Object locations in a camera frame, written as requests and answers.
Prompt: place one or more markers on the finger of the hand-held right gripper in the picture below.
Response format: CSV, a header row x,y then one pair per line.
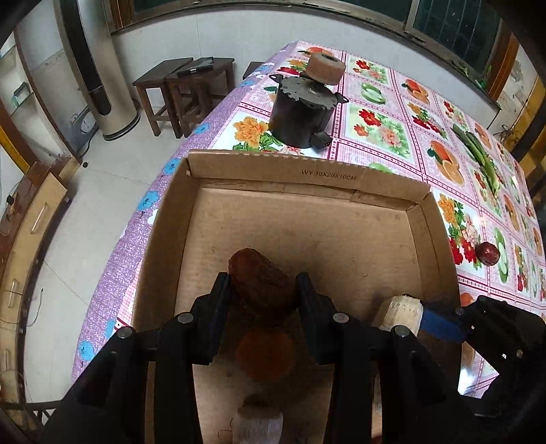
x,y
441,325

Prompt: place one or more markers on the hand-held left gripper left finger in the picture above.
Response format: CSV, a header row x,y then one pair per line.
x,y
222,316

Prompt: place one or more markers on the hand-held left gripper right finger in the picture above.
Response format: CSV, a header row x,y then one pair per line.
x,y
308,316

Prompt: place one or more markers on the red jujube date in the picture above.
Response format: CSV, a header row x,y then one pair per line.
x,y
487,252
262,286

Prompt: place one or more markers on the orange mandarin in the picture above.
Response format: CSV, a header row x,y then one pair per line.
x,y
264,354

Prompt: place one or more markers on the brown cardboard box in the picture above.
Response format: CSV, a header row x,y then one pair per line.
x,y
320,239

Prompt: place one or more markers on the green leafy vegetable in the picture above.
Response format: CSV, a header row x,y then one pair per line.
x,y
480,156

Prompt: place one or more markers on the black electric motor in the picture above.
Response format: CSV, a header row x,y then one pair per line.
x,y
298,113

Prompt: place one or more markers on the floral printed tablecloth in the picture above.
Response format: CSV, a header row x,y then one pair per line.
x,y
384,124

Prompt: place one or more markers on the light wooden cabinet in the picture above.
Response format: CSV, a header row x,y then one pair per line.
x,y
30,239

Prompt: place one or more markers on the wooden glass door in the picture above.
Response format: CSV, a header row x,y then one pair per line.
x,y
531,128

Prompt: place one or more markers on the grey floor scale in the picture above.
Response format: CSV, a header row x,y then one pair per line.
x,y
84,128

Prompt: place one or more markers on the beige grinding wheel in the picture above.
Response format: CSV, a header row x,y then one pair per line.
x,y
326,68

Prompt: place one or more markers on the small green object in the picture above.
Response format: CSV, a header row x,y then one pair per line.
x,y
482,80

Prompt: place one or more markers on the black flat device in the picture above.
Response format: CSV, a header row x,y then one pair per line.
x,y
196,67

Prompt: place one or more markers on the standing air conditioner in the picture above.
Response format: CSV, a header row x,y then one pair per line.
x,y
100,77

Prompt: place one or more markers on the white wall shelf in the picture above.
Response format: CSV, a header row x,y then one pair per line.
x,y
19,92

